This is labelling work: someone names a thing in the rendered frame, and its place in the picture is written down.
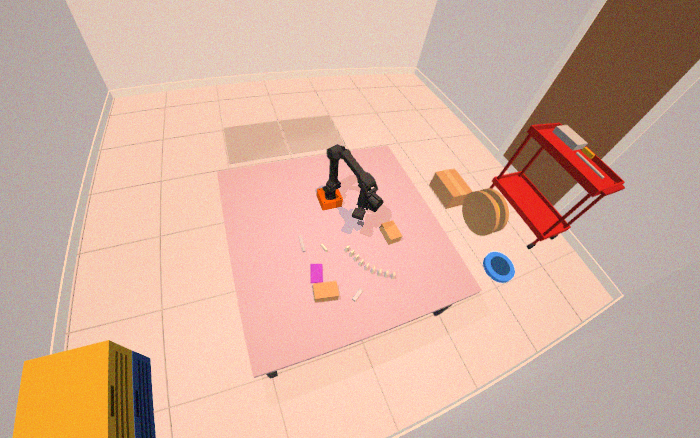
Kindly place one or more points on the magenta flat block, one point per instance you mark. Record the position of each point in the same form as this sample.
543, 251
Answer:
316, 274

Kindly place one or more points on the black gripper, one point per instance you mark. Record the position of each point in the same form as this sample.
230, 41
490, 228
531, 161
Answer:
359, 212

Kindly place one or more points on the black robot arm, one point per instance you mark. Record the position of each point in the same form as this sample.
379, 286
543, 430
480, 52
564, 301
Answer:
365, 180

